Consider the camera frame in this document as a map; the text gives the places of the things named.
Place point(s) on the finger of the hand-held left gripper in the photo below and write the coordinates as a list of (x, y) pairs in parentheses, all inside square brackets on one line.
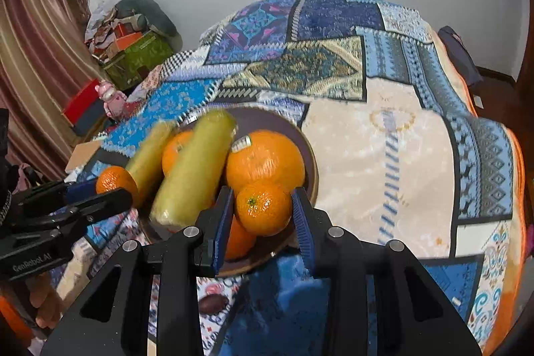
[(79, 191), (104, 203)]

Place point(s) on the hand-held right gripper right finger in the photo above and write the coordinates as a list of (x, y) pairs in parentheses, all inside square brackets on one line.
[(302, 224)]

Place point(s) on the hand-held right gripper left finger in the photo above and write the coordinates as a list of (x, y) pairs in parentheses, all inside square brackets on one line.
[(221, 224)]

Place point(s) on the small mandarin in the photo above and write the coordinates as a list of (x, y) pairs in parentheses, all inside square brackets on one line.
[(114, 181), (263, 210)]

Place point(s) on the brown round plate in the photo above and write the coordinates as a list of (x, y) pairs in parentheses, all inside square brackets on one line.
[(288, 126)]

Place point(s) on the person's left hand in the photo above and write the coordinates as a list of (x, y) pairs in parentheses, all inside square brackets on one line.
[(46, 299)]

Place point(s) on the cardboard piece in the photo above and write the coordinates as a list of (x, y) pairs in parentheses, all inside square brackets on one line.
[(83, 156)]

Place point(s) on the large orange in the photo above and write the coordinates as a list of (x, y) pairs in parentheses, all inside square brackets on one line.
[(271, 164)]

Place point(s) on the medium orange with sticker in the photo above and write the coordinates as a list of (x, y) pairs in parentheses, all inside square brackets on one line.
[(175, 158)]

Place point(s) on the red box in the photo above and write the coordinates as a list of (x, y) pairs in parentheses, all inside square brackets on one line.
[(83, 105)]

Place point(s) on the pink toy figure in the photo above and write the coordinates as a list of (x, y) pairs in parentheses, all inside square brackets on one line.
[(112, 99)]

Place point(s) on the blue patchwork blanket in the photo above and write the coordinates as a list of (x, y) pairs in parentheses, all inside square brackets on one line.
[(375, 130)]

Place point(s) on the green storage box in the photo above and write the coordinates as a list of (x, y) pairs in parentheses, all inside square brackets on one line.
[(139, 60)]

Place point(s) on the striped brown curtain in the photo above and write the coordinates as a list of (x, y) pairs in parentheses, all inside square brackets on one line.
[(33, 47)]

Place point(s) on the orange box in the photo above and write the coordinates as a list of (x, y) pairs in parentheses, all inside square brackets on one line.
[(127, 37)]

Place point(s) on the pile of crumpled papers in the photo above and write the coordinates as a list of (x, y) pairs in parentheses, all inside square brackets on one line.
[(100, 30)]

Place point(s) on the dark cloth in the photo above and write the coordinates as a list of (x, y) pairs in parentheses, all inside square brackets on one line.
[(461, 55)]

